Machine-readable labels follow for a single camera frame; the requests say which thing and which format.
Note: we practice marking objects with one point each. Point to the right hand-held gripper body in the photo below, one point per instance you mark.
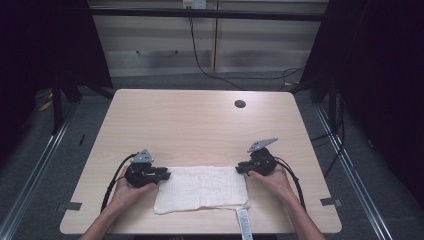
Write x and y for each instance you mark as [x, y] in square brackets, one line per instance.
[265, 163]

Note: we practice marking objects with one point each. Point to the light wooden cabinet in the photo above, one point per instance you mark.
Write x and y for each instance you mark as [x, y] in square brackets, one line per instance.
[153, 40]

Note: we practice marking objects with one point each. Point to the white cloth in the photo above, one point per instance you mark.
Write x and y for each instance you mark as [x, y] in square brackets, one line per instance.
[200, 188]

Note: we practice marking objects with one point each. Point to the person's right hand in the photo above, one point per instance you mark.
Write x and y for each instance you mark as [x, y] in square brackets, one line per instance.
[278, 183]

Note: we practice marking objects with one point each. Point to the metal floor rail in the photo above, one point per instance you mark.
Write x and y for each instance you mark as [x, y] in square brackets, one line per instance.
[353, 173]
[30, 176]

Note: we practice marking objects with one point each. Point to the grey tape piece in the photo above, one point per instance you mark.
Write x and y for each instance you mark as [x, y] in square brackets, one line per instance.
[331, 202]
[74, 206]

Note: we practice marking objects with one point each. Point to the dark round table grommet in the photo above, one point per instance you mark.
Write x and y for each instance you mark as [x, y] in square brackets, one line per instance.
[240, 103]

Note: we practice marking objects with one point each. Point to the yellow floor item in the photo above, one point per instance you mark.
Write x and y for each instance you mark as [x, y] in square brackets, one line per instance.
[46, 105]

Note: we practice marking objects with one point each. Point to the black horizontal frame bar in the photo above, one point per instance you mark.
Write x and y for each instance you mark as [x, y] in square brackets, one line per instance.
[206, 14]

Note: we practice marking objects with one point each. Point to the black stand post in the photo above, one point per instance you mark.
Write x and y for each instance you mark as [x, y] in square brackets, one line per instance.
[57, 110]

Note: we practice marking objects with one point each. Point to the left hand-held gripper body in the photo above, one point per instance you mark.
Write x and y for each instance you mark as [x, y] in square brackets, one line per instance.
[141, 175]

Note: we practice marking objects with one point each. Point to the black curtain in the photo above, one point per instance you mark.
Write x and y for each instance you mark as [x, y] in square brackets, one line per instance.
[383, 83]
[40, 50]

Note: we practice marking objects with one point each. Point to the person's left hand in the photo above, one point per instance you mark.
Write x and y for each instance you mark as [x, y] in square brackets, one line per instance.
[126, 193]

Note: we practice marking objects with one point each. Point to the white wall power outlet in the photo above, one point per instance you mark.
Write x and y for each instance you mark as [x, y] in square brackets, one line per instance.
[195, 4]

